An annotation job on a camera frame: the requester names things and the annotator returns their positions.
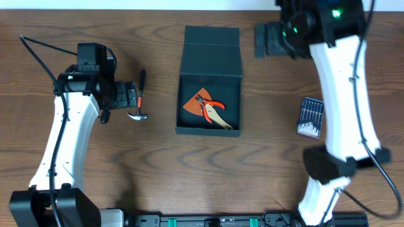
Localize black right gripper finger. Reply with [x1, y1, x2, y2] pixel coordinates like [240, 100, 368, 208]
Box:
[254, 23, 266, 41]
[254, 41, 266, 59]

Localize small claw hammer black handle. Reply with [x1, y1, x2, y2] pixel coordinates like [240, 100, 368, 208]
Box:
[128, 70, 148, 121]

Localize red handled cutting pliers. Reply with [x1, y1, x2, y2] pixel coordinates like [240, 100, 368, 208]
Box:
[195, 95, 226, 124]

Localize blue precision screwdriver set case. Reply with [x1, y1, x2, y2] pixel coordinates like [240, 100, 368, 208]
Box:
[297, 97, 324, 139]

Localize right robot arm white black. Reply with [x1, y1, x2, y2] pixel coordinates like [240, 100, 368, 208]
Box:
[255, 0, 390, 226]

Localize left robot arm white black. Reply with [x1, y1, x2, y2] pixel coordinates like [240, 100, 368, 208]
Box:
[9, 92, 133, 226]

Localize dark green open box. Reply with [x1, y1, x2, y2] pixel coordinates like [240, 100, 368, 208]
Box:
[175, 25, 242, 137]

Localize orange scraper wooden handle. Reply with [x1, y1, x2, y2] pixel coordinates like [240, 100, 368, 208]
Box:
[182, 88, 234, 130]

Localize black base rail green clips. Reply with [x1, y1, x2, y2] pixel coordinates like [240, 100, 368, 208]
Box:
[123, 212, 369, 227]

